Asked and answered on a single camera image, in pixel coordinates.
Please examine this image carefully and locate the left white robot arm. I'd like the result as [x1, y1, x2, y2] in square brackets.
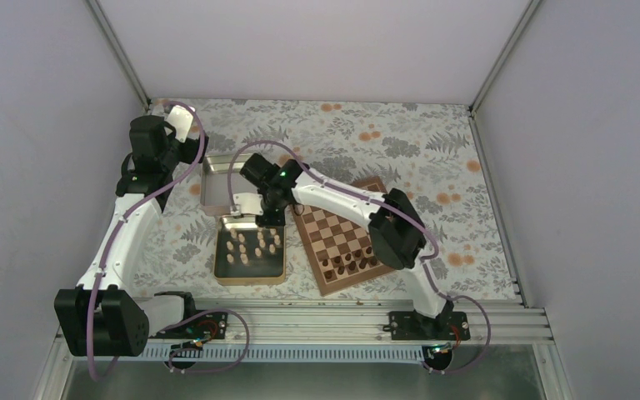
[54, 106, 207, 357]

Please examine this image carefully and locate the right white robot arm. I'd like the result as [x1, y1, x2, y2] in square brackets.
[228, 153, 454, 339]

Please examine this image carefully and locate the gold tin with pieces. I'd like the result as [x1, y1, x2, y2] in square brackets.
[212, 216, 287, 286]

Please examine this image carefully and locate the wooden chess board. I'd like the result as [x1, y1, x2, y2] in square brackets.
[292, 206, 393, 297]

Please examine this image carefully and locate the floral table mat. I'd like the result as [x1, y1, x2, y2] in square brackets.
[133, 99, 517, 301]

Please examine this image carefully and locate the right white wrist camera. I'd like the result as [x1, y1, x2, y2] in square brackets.
[230, 192, 263, 216]

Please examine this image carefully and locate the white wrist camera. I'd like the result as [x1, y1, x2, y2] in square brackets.
[164, 105, 193, 143]
[230, 192, 263, 216]

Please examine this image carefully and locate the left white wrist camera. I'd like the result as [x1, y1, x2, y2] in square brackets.
[164, 105, 193, 143]

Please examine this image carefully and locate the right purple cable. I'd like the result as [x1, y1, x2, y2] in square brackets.
[227, 140, 493, 377]

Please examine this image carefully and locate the purple cable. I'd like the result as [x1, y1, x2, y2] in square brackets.
[85, 100, 206, 382]
[227, 140, 493, 377]

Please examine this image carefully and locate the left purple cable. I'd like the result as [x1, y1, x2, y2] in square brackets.
[85, 100, 206, 382]

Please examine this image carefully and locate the aluminium front rail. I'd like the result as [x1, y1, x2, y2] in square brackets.
[175, 300, 554, 364]

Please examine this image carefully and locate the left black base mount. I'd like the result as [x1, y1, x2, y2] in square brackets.
[152, 291, 228, 347]

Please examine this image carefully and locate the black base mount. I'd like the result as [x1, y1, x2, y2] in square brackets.
[382, 301, 471, 341]
[152, 291, 228, 347]

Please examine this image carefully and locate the aluminium corner frame post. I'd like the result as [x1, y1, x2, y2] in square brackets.
[84, 0, 151, 111]

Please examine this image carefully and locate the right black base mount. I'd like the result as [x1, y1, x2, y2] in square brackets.
[382, 301, 471, 341]

